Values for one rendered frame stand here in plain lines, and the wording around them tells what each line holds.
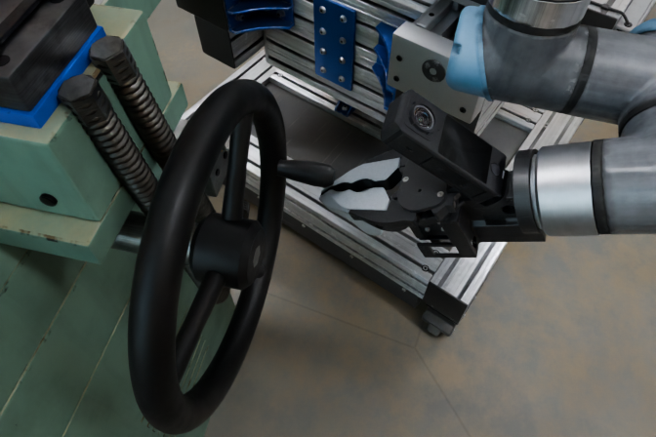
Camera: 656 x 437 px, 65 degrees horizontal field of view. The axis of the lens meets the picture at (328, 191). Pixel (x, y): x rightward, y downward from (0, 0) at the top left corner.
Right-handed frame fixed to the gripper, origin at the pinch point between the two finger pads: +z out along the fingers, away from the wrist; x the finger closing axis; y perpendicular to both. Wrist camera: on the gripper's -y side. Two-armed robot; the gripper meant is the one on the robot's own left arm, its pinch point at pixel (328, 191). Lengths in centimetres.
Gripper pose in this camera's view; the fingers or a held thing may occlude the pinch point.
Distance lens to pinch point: 52.6
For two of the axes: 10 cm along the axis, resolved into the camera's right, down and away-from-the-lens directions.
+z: -8.3, 0.6, 5.5
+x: 2.9, -8.0, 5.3
